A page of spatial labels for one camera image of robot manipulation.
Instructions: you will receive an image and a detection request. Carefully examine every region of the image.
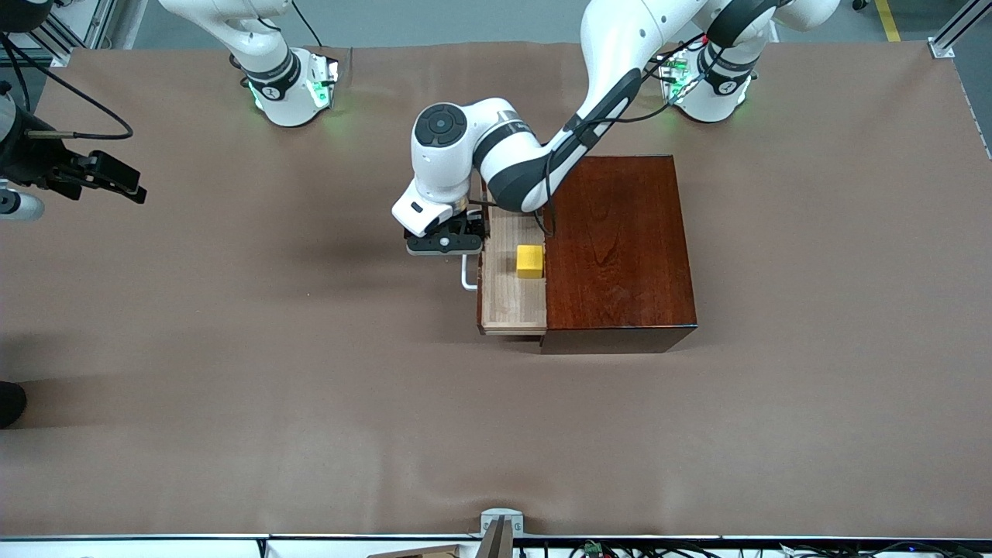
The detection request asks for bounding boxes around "tan wooden board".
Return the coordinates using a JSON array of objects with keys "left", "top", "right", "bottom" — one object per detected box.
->
[{"left": 364, "top": 544, "right": 466, "bottom": 558}]

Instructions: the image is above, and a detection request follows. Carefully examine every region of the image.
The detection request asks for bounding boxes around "brown table cover sheet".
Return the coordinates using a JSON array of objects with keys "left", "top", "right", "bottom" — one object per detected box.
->
[{"left": 0, "top": 40, "right": 992, "bottom": 539}]

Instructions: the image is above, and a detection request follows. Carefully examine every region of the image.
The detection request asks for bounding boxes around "grey metal bracket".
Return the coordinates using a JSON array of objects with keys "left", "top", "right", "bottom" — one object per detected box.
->
[{"left": 480, "top": 508, "right": 525, "bottom": 538}]

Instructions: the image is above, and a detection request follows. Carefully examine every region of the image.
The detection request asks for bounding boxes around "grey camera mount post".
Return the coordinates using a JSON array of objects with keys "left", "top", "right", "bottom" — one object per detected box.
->
[{"left": 474, "top": 518, "right": 515, "bottom": 558}]

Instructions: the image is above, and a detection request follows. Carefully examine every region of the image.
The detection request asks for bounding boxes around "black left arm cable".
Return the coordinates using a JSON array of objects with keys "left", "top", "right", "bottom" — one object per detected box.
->
[{"left": 465, "top": 31, "right": 710, "bottom": 237}]

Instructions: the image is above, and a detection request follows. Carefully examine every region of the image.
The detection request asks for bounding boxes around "aluminium frame structure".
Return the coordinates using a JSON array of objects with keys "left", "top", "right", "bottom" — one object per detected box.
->
[{"left": 43, "top": 0, "right": 144, "bottom": 51}]

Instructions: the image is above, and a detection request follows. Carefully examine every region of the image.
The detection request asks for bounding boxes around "thin black base cable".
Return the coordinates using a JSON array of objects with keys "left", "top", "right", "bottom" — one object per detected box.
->
[{"left": 291, "top": 0, "right": 325, "bottom": 49}]

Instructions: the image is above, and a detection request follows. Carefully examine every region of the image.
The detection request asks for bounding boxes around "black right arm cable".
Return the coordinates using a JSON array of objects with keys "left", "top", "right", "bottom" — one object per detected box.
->
[{"left": 0, "top": 35, "right": 134, "bottom": 142}]

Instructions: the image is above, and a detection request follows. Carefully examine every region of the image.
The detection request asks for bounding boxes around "black rounded object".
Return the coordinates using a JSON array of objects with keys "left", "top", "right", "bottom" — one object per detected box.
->
[{"left": 0, "top": 381, "right": 29, "bottom": 429}]

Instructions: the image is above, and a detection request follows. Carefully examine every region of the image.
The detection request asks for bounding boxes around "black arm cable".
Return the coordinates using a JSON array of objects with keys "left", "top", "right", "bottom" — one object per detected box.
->
[
  {"left": 465, "top": 31, "right": 710, "bottom": 237},
  {"left": 0, "top": 35, "right": 134, "bottom": 142}
]

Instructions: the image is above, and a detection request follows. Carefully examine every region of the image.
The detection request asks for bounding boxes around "dark red-brown wooden cabinet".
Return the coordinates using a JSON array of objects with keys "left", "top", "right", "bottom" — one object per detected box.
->
[{"left": 540, "top": 155, "right": 698, "bottom": 356}]

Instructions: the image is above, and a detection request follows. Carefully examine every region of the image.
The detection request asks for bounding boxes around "light wood drawer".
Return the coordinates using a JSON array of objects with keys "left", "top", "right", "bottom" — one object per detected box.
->
[{"left": 474, "top": 177, "right": 549, "bottom": 336}]

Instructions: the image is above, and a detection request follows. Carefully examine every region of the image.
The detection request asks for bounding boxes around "yellow floor tape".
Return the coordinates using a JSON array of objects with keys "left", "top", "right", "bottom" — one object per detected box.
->
[{"left": 876, "top": 0, "right": 903, "bottom": 43}]

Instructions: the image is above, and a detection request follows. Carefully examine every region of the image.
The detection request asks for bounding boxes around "aluminium profile beam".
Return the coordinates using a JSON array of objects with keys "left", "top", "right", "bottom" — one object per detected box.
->
[{"left": 928, "top": 0, "right": 992, "bottom": 60}]

